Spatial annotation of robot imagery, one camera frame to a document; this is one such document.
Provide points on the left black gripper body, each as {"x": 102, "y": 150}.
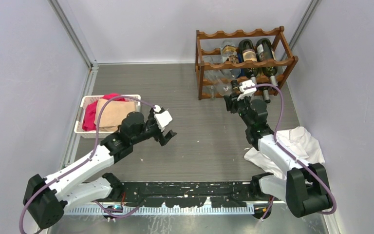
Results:
{"x": 150, "y": 130}

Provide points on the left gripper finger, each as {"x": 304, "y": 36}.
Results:
{"x": 164, "y": 139}
{"x": 151, "y": 118}

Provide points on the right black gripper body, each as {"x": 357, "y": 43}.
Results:
{"x": 239, "y": 106}

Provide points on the tall clear glass bottle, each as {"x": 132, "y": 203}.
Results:
{"x": 220, "y": 77}

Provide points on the dark green wine bottle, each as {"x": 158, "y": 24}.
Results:
{"x": 264, "y": 90}

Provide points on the clear whisky bottle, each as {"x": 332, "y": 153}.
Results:
{"x": 229, "y": 53}

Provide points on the green wine bottle front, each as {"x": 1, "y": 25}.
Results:
{"x": 265, "y": 52}

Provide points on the blue square glass bottle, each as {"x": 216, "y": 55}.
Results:
{"x": 239, "y": 72}

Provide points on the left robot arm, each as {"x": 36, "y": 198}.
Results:
{"x": 47, "y": 198}

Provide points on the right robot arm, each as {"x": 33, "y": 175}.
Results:
{"x": 305, "y": 188}

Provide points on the wooden wine rack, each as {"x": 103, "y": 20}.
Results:
{"x": 201, "y": 66}

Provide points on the beige folded cloth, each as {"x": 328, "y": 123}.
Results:
{"x": 114, "y": 113}

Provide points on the red cloth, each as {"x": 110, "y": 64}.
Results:
{"x": 89, "y": 120}

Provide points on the white plastic basket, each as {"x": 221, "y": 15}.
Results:
{"x": 87, "y": 100}

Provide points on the white cloth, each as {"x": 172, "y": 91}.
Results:
{"x": 298, "y": 140}

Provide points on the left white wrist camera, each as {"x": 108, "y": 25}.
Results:
{"x": 163, "y": 117}

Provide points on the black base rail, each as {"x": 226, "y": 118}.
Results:
{"x": 227, "y": 194}

